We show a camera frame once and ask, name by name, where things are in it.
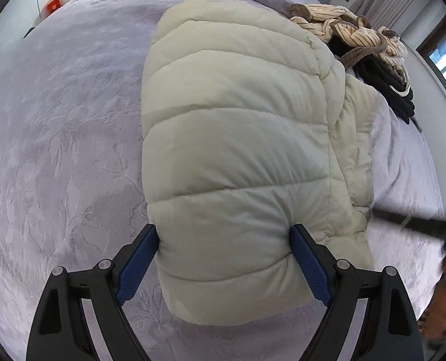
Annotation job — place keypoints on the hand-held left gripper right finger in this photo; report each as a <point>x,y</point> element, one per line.
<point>309,263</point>

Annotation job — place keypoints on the white quilted puffer jacket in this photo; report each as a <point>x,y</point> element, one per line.
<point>238,139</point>

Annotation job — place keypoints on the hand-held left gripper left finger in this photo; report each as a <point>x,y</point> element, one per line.
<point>136,267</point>

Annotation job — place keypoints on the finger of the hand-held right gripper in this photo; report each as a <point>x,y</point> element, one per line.
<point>410,222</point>

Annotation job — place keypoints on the black knit garment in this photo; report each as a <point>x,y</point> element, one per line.
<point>388,82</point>

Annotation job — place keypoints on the beige striped garment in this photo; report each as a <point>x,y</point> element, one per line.
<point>362,37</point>

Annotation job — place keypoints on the lavender embossed bedspread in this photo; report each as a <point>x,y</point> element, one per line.
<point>57,120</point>

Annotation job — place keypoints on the red box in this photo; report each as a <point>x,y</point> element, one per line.
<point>53,5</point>

